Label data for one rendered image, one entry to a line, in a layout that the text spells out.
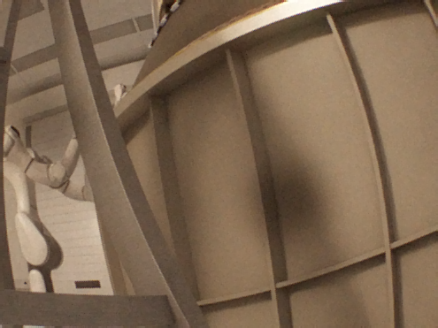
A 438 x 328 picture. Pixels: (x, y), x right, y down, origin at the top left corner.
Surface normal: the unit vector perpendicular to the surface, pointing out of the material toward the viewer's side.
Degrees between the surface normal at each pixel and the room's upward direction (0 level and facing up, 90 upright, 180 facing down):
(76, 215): 90
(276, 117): 90
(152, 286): 93
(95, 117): 93
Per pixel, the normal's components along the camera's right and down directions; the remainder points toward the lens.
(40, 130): -0.08, -0.26
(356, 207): -0.58, -0.12
